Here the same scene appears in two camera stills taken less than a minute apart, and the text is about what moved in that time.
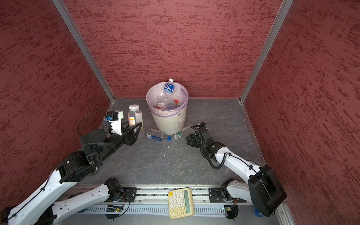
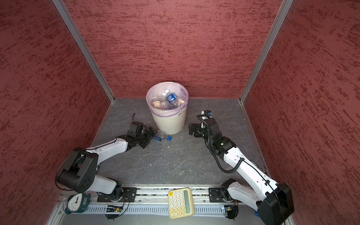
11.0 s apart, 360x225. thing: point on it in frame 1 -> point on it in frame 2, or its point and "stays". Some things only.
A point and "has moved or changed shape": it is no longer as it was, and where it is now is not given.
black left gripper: (131, 139) -> (146, 131)
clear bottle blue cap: (157, 135) stays
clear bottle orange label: (135, 116) -> (156, 103)
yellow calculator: (180, 203) stays
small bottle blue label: (165, 101) has moved or changed shape
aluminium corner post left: (72, 25) stays
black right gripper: (189, 139) -> (198, 127)
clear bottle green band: (186, 131) -> (180, 102)
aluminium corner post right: (266, 49) stays
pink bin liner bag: (154, 92) stays
